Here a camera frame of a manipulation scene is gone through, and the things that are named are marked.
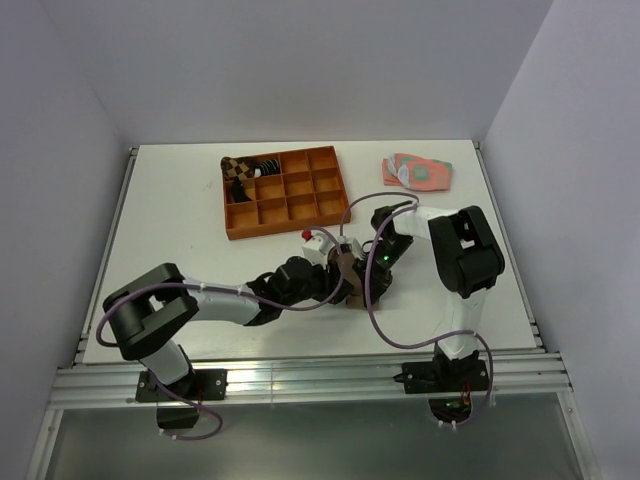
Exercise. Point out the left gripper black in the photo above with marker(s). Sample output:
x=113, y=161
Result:
x=330, y=279

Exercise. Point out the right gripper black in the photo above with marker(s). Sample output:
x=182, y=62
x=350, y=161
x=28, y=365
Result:
x=378, y=283

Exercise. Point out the brown sock striped cuff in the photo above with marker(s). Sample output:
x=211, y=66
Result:
x=350, y=280

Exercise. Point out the black white striped sock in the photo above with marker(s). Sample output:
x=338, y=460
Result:
x=267, y=167

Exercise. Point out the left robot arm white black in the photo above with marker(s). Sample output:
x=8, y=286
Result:
x=146, y=314

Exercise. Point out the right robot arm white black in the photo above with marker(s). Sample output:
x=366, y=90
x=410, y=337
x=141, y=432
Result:
x=468, y=261

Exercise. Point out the pink green dotted sock pair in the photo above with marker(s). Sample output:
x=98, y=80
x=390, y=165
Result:
x=416, y=173

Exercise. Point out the orange compartment tray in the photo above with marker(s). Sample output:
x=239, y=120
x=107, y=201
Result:
x=309, y=191

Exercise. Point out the checkered brown rolled sock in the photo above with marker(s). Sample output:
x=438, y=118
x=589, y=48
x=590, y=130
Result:
x=237, y=170

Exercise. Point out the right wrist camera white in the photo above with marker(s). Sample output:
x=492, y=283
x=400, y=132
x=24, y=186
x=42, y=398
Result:
x=350, y=245

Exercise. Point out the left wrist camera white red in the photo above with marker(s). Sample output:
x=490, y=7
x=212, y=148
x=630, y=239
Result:
x=316, y=246

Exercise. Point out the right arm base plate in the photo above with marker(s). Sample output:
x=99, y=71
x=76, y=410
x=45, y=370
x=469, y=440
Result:
x=445, y=377

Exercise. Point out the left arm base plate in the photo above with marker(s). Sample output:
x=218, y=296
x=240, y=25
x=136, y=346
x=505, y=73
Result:
x=199, y=385

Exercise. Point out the aluminium rail frame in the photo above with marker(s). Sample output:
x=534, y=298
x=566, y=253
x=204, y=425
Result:
x=357, y=378

